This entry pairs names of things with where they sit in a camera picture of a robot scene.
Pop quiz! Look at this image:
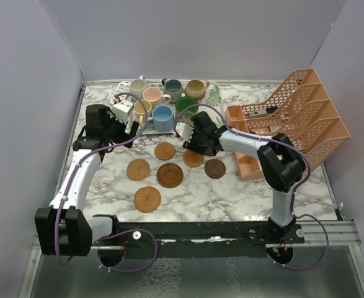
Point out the white barcode tag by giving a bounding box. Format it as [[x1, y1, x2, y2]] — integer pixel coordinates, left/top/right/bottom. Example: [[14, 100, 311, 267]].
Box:
[[110, 81, 130, 105]]

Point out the aluminium rail frame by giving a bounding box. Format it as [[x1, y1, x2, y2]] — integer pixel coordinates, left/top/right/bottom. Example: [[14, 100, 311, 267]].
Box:
[[17, 81, 364, 298]]

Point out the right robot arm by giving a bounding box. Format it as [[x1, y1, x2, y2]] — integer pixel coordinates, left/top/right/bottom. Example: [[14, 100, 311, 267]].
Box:
[[175, 112, 306, 243]]

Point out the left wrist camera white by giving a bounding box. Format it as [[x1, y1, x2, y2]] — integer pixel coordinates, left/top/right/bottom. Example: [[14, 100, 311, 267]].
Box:
[[111, 99, 133, 124]]

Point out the purple cable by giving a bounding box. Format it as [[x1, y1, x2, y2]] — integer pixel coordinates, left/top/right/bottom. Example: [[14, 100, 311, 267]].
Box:
[[174, 104, 331, 270], [54, 92, 159, 273]]

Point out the yellow mug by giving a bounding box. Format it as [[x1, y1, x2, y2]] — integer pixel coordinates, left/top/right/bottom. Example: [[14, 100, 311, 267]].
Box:
[[133, 99, 153, 129]]

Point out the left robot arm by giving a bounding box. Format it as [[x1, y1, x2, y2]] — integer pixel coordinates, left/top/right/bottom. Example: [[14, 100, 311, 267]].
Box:
[[35, 100, 139, 256]]

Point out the white cream mug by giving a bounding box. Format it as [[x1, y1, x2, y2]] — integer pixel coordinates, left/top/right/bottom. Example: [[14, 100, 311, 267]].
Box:
[[129, 76, 148, 99]]

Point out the floral serving tray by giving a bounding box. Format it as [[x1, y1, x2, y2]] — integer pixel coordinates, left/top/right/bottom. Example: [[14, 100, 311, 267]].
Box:
[[126, 80, 224, 135]]

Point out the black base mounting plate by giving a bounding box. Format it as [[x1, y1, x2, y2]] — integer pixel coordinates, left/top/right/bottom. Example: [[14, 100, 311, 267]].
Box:
[[92, 221, 304, 259]]

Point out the woven rattan coaster front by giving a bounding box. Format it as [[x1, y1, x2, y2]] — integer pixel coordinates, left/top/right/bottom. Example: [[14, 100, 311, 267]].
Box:
[[134, 186, 162, 213]]

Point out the large brown wood coaster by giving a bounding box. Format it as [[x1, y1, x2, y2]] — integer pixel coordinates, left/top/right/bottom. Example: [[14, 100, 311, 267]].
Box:
[[156, 163, 184, 188]]

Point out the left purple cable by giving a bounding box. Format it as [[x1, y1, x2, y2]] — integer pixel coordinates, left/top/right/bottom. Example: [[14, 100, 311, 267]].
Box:
[[54, 92, 159, 273]]

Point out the dark walnut coaster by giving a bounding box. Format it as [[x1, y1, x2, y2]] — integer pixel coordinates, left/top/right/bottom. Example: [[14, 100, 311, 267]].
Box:
[[204, 159, 226, 179]]

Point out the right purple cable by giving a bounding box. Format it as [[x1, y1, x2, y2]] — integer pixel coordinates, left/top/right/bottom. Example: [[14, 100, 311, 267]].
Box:
[[174, 104, 331, 270]]

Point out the green floral mug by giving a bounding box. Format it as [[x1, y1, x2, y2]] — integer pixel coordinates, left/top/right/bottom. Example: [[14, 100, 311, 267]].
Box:
[[175, 96, 198, 119]]

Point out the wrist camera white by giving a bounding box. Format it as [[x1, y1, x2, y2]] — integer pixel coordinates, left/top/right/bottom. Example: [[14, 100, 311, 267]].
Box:
[[111, 99, 133, 124], [174, 122, 194, 142]]

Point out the light bamboo coaster back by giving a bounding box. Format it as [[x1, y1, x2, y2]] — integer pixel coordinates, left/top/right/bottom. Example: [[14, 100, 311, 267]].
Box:
[[154, 142, 175, 160]]

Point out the tan brown mug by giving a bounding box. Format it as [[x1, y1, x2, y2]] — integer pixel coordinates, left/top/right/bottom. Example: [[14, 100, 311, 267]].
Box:
[[185, 79, 210, 101]]

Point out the stapler box in organizer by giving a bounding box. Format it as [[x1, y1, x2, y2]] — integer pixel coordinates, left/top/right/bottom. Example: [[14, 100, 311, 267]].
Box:
[[247, 107, 278, 119]]

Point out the grey blue mug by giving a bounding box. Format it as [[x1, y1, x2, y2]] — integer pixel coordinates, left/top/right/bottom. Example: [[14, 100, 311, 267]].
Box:
[[162, 78, 184, 103]]

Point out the pink mug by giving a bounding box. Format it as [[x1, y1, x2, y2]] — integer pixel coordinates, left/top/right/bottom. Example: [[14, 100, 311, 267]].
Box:
[[143, 87, 171, 108]]

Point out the light wood coaster right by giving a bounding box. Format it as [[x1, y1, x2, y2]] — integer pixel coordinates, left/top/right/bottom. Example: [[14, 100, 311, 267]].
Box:
[[183, 150, 204, 168]]

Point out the light blue mug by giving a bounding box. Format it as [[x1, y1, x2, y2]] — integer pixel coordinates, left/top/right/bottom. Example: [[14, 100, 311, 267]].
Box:
[[147, 104, 175, 133]]

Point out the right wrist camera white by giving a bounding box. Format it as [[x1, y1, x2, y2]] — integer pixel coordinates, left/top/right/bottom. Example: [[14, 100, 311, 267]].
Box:
[[174, 122, 194, 142]]

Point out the orange plastic file organizer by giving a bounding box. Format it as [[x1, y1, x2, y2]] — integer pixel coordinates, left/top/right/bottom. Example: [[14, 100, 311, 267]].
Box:
[[225, 68, 350, 169]]

